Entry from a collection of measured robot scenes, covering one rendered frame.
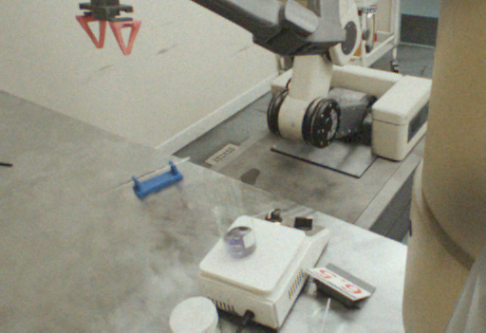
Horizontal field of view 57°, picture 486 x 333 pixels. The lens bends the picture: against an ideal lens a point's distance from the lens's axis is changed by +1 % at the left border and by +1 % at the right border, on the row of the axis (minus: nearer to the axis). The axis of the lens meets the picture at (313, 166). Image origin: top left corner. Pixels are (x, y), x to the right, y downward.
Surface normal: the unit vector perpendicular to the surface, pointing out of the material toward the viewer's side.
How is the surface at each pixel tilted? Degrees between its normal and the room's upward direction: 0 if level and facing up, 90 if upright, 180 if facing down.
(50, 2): 90
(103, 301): 0
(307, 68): 64
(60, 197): 0
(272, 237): 0
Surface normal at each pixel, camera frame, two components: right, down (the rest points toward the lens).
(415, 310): -0.98, 0.15
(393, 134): -0.55, 0.51
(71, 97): 0.84, 0.28
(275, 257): -0.06, -0.81
